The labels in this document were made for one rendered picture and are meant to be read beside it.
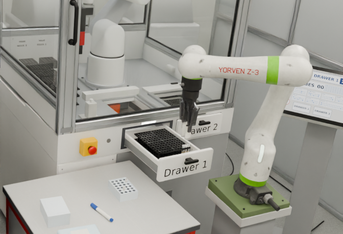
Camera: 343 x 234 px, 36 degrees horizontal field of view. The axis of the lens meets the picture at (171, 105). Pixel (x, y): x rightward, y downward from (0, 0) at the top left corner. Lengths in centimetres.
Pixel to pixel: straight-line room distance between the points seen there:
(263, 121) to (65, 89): 88
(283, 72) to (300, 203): 128
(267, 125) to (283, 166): 196
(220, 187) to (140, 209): 39
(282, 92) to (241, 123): 237
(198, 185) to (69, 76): 108
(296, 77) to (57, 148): 108
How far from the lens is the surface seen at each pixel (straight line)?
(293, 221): 330
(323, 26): 389
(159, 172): 229
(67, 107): 233
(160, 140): 250
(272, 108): 236
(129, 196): 227
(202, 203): 308
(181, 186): 291
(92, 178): 242
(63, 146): 241
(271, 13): 430
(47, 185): 236
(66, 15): 221
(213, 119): 281
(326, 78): 299
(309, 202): 322
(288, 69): 211
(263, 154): 226
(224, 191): 237
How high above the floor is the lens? 197
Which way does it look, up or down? 22 degrees down
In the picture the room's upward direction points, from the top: 7 degrees clockwise
